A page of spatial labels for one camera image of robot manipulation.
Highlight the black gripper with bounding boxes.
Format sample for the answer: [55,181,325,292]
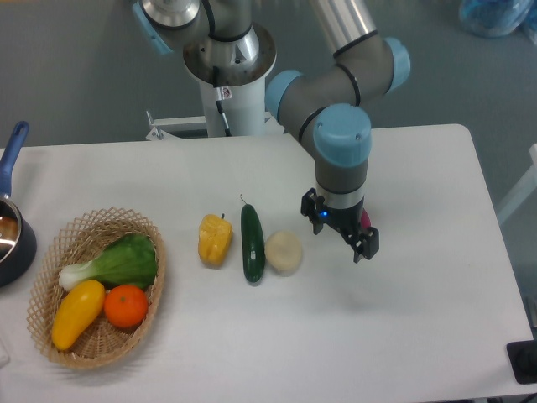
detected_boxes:
[300,188,379,264]

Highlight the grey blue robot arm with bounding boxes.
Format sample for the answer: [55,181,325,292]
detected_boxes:
[133,1,410,260]

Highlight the woven wicker basket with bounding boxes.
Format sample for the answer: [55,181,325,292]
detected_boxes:
[27,207,166,369]

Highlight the yellow mango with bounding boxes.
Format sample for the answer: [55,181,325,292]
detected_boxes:
[51,280,106,351]

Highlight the red object behind gripper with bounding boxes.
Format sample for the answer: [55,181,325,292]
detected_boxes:
[360,208,372,229]

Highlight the beige round bun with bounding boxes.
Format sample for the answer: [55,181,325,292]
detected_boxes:
[265,231,303,275]

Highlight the dark green cucumber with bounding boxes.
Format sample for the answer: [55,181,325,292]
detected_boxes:
[240,203,266,284]

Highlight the yellow bell pepper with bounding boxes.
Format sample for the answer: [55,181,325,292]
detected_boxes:
[198,214,233,267]

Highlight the green bok choy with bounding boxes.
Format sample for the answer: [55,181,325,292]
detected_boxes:
[59,233,158,291]

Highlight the black device at table edge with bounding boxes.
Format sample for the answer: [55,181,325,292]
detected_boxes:
[506,340,536,385]

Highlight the orange fruit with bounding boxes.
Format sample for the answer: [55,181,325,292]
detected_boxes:
[104,285,149,328]

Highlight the blue plastic bag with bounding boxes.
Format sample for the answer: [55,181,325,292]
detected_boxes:
[458,1,536,45]

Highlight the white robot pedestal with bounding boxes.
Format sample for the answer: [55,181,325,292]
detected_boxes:
[148,23,276,139]

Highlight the white frame at right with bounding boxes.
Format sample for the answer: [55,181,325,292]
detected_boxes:
[496,144,536,226]

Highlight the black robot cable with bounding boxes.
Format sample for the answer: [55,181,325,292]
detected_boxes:
[200,0,234,138]

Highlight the blue handled saucepan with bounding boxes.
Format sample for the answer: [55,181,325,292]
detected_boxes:
[1,121,37,287]

